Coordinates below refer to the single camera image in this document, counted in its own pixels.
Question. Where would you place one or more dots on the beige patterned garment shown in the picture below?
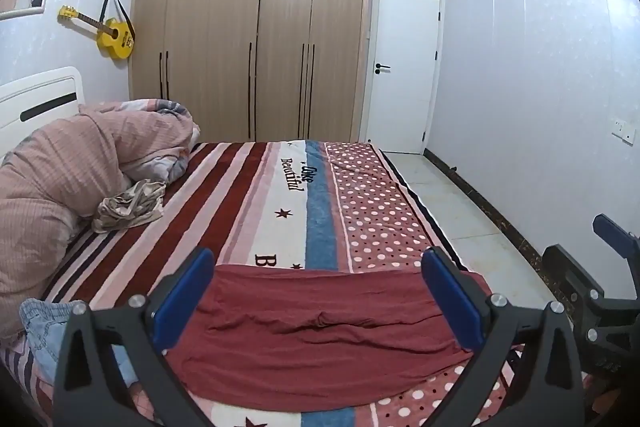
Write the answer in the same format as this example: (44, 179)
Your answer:
(127, 207)

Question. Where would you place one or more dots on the pink duvet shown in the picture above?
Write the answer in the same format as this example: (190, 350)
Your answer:
(55, 167)

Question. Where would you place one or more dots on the light blue denim garment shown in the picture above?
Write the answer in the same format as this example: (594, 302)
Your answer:
(42, 332)

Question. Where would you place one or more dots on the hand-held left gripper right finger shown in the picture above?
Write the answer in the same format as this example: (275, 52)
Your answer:
(452, 297)

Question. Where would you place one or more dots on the white wall socket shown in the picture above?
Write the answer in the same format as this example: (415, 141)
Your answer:
(627, 130)

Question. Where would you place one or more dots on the white bed headboard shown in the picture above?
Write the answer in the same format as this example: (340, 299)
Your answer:
(35, 102)

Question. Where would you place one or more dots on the red pants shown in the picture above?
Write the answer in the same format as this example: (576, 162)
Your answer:
(300, 317)

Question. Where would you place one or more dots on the dark baseboard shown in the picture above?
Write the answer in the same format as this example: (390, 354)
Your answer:
(500, 222)

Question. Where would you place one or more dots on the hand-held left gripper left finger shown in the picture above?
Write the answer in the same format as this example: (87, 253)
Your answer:
(182, 297)

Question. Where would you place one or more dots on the striped dotted bed blanket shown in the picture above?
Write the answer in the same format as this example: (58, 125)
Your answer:
(240, 207)

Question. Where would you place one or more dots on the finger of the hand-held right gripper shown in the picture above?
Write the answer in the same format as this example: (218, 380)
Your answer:
(615, 232)
(562, 264)

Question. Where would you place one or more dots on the wooden wardrobe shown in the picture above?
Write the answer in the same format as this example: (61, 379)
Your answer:
(225, 32)

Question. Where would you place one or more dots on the white door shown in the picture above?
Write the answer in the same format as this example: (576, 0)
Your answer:
(405, 72)

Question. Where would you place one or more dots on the yellow guitar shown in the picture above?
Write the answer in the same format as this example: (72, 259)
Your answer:
(114, 38)

